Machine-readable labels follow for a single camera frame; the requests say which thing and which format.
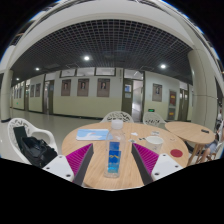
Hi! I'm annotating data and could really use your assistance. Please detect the light blue mouse pad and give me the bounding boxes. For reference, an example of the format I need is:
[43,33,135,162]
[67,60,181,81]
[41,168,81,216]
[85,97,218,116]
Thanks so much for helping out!
[75,128,113,142]

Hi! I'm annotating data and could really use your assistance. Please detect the clear blue-labelled water bottle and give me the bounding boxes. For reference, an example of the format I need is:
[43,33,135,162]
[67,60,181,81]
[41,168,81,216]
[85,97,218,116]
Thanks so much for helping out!
[103,119,127,179]

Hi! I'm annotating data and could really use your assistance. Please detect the person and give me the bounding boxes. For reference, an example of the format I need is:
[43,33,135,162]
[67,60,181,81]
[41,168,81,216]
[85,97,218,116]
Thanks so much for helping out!
[199,109,224,164]

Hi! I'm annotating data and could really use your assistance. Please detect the black bag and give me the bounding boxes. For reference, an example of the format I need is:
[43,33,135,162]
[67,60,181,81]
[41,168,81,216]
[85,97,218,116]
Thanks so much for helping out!
[13,125,59,169]

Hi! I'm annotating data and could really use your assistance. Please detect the round ceiling lights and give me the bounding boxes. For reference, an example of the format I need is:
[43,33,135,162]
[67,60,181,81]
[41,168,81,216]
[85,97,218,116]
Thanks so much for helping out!
[34,54,168,73]

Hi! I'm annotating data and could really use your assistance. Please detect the flat round red coaster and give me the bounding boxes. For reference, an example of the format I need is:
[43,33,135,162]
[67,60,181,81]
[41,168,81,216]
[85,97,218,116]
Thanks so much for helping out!
[169,148,184,159]

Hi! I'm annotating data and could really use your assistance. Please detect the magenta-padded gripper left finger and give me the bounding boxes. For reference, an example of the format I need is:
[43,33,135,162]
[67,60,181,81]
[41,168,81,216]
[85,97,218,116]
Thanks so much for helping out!
[42,143,95,187]

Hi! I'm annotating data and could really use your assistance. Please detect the smaller round wooden table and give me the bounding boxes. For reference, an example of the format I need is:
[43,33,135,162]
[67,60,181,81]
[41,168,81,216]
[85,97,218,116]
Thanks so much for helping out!
[164,121,216,167]

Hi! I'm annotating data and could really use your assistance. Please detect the framed wall portraits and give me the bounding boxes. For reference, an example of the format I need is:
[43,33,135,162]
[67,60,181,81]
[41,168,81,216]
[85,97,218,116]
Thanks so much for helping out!
[13,78,178,108]

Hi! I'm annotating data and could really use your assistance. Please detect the white plastic lattice chair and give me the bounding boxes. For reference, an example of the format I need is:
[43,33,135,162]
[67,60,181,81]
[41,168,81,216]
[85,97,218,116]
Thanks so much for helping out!
[7,117,59,166]
[142,111,167,128]
[100,110,135,124]

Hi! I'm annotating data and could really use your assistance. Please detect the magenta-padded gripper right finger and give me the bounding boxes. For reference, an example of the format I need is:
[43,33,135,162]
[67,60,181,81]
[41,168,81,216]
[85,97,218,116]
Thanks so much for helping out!
[130,143,184,186]

